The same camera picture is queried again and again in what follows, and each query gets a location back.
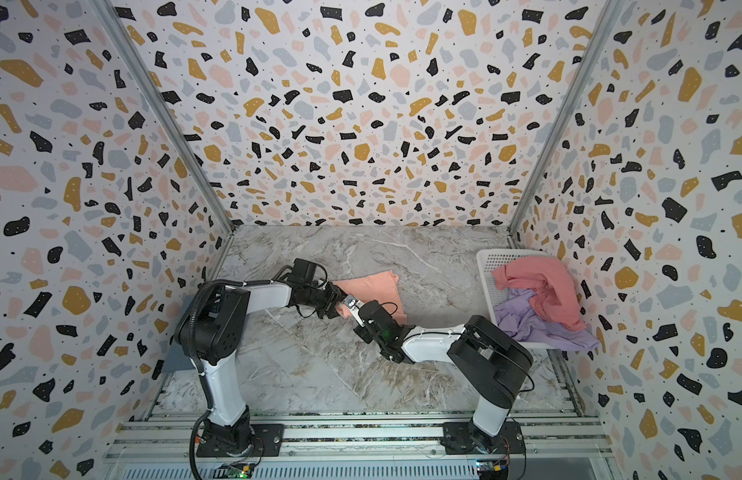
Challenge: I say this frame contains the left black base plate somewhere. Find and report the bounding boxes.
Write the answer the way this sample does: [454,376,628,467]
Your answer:
[196,423,285,458]

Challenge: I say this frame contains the white plastic laundry basket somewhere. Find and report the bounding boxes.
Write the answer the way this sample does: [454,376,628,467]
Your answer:
[476,249,553,349]

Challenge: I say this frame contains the left aluminium corner post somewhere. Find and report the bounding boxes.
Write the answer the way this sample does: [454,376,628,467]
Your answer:
[90,1,234,235]

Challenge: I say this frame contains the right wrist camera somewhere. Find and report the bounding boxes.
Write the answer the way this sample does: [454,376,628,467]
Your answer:
[338,295,364,325]

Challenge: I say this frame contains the right green circuit board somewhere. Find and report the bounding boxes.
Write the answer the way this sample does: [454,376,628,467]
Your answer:
[476,460,509,480]

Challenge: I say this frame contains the lavender t-shirt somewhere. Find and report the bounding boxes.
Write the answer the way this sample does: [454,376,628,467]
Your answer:
[494,289,599,352]

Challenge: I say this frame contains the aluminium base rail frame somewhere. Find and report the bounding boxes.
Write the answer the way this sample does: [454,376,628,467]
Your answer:
[101,411,621,479]

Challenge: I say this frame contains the left green circuit board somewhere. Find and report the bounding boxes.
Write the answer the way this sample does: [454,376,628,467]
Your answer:
[214,463,256,480]

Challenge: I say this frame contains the right aluminium corner post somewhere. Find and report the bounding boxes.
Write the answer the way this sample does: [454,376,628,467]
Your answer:
[508,0,624,248]

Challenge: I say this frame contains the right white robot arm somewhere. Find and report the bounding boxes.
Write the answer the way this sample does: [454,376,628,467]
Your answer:
[343,296,533,454]

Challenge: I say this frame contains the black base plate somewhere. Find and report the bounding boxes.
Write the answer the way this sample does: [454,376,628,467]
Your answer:
[440,421,526,455]
[196,423,285,458]

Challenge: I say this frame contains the peach graphic t-shirt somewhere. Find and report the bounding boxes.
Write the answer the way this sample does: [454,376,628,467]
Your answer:
[335,270,407,325]

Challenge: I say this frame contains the aluminium corner post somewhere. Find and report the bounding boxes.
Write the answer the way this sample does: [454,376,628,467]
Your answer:
[508,0,624,248]
[90,1,234,235]

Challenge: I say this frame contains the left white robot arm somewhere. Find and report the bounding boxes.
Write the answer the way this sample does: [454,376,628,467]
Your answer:
[174,259,347,454]

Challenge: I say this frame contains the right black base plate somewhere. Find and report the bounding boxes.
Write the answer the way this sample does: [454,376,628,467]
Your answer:
[440,421,526,455]

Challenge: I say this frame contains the green circuit board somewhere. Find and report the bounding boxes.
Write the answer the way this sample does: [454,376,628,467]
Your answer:
[214,463,256,480]
[476,460,509,480]

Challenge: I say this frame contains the dark pink t-shirt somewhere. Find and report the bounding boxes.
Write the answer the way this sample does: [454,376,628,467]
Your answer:
[492,255,586,332]

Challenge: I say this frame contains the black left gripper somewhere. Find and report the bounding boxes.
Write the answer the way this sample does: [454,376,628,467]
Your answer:
[302,282,351,320]

